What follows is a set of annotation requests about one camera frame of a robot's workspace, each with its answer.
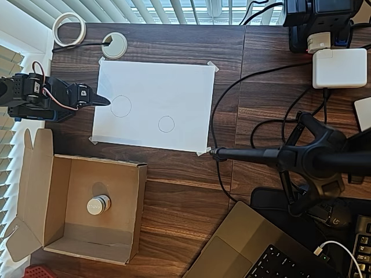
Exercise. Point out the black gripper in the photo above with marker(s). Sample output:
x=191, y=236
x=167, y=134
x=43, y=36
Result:
x=82, y=94

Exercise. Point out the round silver metal tin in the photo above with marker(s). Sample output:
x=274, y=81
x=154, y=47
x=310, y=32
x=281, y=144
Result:
x=97, y=206

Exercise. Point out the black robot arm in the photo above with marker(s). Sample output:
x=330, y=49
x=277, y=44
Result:
x=17, y=87

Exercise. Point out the red robot arm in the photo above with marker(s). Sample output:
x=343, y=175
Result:
x=36, y=272

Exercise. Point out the open cardboard box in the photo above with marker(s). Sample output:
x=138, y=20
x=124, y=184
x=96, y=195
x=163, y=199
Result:
x=101, y=179

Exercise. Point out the white paper sheet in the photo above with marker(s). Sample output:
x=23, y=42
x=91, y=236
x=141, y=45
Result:
x=162, y=92

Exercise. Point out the masking tape roll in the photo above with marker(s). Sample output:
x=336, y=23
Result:
x=58, y=39

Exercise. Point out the white vertical blinds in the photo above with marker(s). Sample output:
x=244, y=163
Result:
x=8, y=162
x=179, y=11

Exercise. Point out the grey laptop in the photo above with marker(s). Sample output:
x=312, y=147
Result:
x=237, y=231

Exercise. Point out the black mouse pad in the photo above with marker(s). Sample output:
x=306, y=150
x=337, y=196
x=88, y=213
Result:
x=266, y=199

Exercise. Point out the black power strip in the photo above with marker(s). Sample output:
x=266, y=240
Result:
x=298, y=37

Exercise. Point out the black tripod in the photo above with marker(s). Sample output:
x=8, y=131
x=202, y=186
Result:
x=313, y=162

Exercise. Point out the small white plug adapter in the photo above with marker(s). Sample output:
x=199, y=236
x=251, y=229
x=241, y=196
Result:
x=319, y=42

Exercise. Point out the white square power adapter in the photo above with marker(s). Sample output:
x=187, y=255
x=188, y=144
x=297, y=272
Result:
x=339, y=68

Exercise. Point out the blue plug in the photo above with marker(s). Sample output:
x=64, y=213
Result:
x=341, y=42

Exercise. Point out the white flat device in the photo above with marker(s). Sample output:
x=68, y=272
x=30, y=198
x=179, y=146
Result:
x=363, y=114

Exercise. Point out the black computer mouse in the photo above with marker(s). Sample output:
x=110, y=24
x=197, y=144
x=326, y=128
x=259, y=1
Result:
x=336, y=221

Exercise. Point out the black keyboard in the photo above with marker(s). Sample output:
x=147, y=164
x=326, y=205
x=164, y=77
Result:
x=363, y=246

